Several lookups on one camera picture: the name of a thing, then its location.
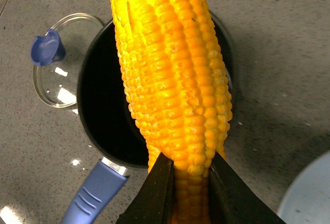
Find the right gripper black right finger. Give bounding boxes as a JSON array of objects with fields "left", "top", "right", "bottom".
[{"left": 209, "top": 154, "right": 284, "bottom": 224}]

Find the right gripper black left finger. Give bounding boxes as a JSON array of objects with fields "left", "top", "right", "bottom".
[{"left": 117, "top": 153, "right": 173, "bottom": 224}]

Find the yellow corn cob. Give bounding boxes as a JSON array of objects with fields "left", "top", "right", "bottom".
[{"left": 110, "top": 0, "right": 233, "bottom": 223}]

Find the glass lid blue knob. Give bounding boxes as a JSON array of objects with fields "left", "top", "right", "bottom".
[{"left": 30, "top": 13, "right": 103, "bottom": 108}]

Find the dark blue pot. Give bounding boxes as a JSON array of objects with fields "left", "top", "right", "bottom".
[{"left": 60, "top": 11, "right": 236, "bottom": 224}]

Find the light blue plate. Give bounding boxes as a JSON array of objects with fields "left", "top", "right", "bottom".
[{"left": 277, "top": 152, "right": 329, "bottom": 223}]

